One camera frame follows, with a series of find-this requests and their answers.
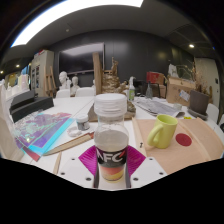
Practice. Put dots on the small paint jar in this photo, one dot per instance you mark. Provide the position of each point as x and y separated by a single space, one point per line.
82 122

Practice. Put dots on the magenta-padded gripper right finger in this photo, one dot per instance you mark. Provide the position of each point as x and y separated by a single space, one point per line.
146 170

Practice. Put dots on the black backpack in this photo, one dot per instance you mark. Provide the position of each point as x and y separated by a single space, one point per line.
222 127

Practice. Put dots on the thin wooden stick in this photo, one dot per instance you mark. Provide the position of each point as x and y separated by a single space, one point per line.
57 167

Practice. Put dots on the grey newspaper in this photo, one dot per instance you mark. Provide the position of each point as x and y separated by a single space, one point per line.
156 107

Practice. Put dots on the white plastic bag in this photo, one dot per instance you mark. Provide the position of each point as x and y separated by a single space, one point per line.
172 71

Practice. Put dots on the black case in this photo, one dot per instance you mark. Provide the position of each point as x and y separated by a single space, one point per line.
22 99
33 109

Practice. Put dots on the long ceiling light panel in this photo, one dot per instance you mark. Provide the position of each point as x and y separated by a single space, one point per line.
66 13

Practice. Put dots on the white plaster bust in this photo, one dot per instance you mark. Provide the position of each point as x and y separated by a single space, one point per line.
75 86
63 80

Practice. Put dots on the brown cardboard box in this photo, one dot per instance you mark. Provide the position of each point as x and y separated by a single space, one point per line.
176 91

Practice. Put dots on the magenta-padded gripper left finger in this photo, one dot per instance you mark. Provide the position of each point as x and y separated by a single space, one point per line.
77 170

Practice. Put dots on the small yellow tag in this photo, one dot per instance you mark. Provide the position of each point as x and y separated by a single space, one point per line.
187 117

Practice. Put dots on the clear drink bottle white cap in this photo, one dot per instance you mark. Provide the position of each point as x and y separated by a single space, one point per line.
111 140

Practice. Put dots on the round ceiling spotlight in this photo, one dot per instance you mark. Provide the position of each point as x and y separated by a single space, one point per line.
191 46

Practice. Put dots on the flat round red coaster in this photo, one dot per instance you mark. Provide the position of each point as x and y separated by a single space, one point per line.
183 139

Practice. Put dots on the white chair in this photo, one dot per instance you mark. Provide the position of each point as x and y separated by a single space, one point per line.
85 92
63 93
212 112

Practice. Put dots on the red box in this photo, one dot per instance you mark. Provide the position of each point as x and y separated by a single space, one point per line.
154 77

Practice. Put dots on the small white lid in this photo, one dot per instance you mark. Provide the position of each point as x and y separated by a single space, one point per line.
74 131

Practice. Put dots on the wooden easel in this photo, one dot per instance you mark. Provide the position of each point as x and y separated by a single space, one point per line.
50 81

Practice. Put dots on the wooden paintbrush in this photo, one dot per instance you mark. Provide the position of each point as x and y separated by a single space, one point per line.
68 144

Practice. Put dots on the light wooden board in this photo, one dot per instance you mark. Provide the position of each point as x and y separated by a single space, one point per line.
196 150

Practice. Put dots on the white spray bottle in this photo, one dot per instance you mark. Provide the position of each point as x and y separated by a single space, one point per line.
131 91

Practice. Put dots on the white cabinet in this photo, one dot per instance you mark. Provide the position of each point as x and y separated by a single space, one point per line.
40 71

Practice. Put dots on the lime green mug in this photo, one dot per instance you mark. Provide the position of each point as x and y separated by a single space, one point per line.
165 131

